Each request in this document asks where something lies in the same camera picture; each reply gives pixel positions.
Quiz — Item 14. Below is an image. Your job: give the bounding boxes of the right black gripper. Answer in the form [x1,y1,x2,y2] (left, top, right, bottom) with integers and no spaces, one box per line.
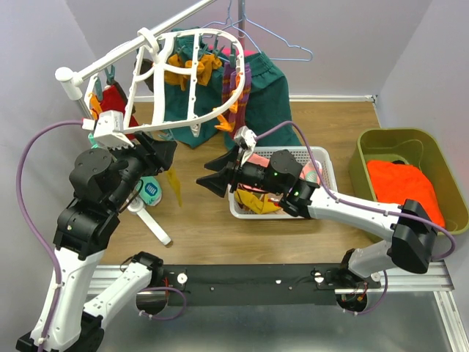
[196,143,284,198]

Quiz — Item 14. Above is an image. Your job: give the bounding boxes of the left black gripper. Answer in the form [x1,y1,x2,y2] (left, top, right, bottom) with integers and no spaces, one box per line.
[107,128,179,210]

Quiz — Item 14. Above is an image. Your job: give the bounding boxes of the mustard yellow sock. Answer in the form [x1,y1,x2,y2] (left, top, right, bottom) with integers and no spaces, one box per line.
[166,167,182,208]

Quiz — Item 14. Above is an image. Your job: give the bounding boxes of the white round clip hanger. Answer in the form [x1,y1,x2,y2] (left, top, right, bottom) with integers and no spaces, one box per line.
[78,28,245,136]

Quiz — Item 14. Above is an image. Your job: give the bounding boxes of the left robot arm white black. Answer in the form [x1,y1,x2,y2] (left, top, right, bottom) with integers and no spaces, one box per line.
[15,132,177,351]

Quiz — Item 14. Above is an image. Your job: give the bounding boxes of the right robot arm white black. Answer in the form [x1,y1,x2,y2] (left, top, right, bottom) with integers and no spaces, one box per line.
[196,149,437,287]

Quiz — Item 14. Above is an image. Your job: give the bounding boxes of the pink socks in basket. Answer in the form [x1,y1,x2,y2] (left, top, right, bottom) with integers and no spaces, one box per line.
[237,152,325,213]

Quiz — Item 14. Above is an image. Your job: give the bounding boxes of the mustard yellow hanging socks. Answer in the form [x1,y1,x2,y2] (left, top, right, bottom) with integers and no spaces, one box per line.
[163,53,223,92]

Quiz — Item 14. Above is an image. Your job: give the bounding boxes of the green trousers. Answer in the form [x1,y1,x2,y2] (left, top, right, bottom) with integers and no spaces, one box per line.
[165,37,301,149]

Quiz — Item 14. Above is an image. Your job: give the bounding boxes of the orange clothespin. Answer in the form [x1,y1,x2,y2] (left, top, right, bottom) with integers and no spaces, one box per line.
[215,114,235,133]

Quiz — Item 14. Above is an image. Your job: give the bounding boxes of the purple striped hanging sock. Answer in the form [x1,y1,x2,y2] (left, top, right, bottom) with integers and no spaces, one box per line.
[221,62,252,139]

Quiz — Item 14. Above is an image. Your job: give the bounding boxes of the red hanging garment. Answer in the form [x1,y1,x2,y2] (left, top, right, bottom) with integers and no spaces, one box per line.
[97,84,140,129]

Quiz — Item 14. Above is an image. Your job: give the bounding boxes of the dark brown hanging sock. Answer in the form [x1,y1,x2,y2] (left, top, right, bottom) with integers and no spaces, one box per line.
[139,59,154,93]

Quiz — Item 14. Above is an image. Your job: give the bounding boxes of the white laundry basket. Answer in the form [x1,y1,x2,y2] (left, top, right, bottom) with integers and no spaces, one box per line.
[228,146,338,220]

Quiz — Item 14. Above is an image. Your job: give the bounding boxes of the pink garment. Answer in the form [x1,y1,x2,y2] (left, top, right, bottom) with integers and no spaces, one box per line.
[223,48,257,57]

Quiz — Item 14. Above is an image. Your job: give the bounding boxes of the vertical metal pole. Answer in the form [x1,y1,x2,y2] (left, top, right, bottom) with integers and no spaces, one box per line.
[237,0,245,48]

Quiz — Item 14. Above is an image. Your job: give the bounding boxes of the orange cloth in bin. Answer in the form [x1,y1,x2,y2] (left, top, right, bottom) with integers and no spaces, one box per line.
[366,160,446,228]

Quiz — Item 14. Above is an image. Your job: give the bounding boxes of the olive green plastic bin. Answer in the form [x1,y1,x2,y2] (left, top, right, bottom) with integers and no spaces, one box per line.
[347,127,469,243]

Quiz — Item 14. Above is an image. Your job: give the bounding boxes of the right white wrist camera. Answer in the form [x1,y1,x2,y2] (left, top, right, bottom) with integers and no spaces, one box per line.
[234,126,256,165]

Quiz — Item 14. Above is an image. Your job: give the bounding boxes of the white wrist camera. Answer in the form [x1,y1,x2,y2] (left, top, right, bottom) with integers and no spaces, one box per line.
[234,126,256,165]
[82,110,134,150]

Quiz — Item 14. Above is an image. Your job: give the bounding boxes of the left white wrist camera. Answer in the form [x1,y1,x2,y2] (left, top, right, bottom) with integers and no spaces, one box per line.
[82,110,134,150]

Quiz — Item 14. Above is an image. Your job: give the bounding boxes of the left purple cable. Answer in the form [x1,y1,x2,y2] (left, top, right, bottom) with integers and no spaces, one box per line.
[15,119,89,352]

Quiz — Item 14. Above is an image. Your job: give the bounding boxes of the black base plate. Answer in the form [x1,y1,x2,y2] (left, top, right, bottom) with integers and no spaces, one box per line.
[159,263,380,307]

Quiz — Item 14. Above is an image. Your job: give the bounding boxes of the blue wire hanger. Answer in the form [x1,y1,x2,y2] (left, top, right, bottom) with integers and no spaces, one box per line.
[202,1,314,62]

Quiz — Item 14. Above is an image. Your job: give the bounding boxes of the aluminium rail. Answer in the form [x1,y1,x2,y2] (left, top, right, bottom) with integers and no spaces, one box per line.
[87,261,454,296]

